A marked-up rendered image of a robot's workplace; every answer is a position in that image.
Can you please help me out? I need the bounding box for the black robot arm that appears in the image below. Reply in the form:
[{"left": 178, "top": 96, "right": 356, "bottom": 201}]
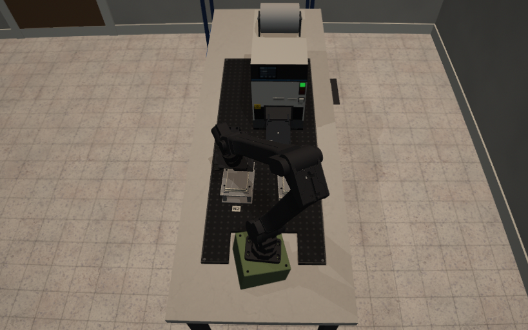
[{"left": 211, "top": 122, "right": 329, "bottom": 264}]

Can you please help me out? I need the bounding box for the grey horizontal roll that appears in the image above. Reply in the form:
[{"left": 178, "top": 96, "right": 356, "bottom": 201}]
[{"left": 260, "top": 3, "right": 300, "bottom": 33}]

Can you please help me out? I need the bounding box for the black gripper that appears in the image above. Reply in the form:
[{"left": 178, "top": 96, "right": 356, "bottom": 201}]
[{"left": 214, "top": 151, "right": 254, "bottom": 171}]

